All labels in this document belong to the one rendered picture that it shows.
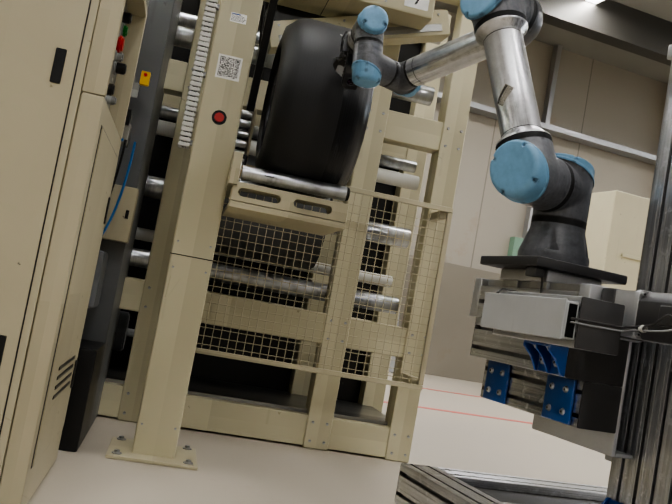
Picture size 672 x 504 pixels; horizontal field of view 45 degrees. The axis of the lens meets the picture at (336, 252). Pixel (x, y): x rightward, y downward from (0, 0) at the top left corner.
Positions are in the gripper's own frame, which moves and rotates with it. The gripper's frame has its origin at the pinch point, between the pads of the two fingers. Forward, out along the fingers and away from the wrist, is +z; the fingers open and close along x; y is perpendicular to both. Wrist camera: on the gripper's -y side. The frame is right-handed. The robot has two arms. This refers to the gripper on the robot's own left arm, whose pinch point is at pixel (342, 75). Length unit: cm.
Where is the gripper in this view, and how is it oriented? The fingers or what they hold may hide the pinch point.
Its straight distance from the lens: 241.3
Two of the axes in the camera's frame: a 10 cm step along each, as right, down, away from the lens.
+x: -9.6, -1.9, -1.9
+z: -2.2, 1.5, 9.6
